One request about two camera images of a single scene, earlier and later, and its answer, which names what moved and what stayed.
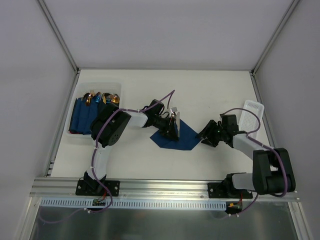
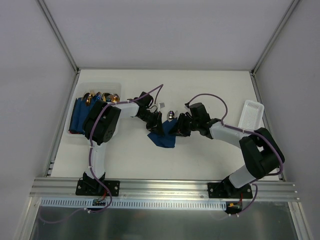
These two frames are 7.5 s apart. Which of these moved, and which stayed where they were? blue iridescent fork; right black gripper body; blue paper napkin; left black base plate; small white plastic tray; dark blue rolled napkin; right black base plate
Moved: blue paper napkin; right black gripper body
Stayed: dark blue rolled napkin; small white plastic tray; blue iridescent fork; right black base plate; left black base plate
